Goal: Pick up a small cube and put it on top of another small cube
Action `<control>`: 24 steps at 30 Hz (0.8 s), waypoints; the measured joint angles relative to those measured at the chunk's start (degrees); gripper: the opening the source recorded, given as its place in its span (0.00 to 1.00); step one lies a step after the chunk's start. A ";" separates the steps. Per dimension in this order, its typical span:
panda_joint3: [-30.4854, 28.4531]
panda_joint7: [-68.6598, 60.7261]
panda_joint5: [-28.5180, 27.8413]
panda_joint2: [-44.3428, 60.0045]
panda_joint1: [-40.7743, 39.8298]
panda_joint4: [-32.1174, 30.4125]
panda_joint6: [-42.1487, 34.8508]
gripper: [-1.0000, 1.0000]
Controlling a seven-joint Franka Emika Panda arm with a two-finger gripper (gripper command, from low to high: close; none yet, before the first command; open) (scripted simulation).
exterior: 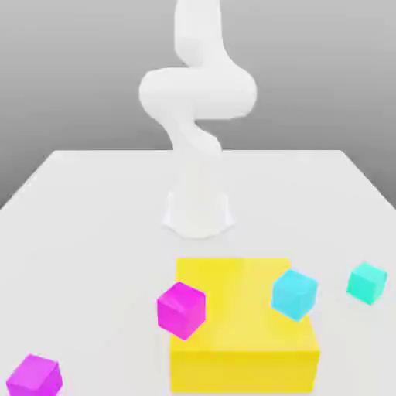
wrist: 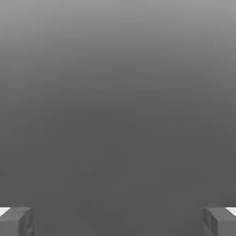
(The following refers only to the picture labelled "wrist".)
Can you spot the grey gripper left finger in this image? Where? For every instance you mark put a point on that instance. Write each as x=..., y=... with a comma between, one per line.
x=14, y=221

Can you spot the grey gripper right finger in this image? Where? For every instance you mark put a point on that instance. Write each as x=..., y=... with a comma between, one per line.
x=221, y=221

